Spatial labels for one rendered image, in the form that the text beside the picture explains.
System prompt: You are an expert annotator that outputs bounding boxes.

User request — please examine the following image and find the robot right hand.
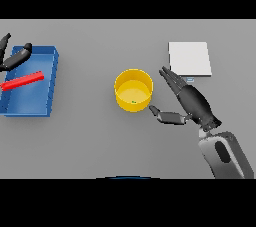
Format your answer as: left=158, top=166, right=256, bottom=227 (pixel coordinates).
left=148, top=66, right=223, bottom=132

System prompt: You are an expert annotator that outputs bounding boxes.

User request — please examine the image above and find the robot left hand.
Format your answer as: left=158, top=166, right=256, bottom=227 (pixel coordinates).
left=0, top=32, right=33, bottom=73

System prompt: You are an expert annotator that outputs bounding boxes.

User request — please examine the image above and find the red beaker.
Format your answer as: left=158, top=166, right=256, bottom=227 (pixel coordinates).
left=0, top=70, right=45, bottom=92

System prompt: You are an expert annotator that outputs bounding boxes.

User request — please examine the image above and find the pale square scale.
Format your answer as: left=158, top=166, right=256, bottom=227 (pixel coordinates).
left=167, top=41, right=213, bottom=83

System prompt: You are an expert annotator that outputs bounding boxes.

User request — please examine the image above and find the yellow bowl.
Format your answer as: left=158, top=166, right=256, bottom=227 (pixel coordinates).
left=113, top=68, right=155, bottom=113

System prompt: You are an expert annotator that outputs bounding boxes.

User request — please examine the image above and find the blue tray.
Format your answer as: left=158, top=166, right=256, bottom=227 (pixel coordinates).
left=0, top=45, right=60, bottom=118

